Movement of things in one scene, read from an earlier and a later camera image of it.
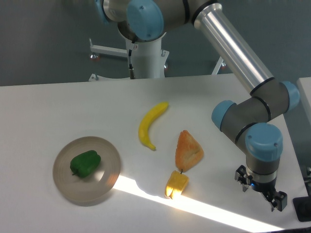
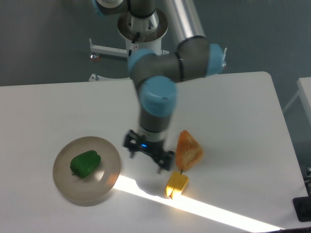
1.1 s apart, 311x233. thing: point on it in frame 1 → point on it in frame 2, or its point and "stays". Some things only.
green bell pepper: (85, 164) stays
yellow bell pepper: (176, 183) stays
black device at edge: (302, 207) stays
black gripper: (268, 189) → (164, 159)
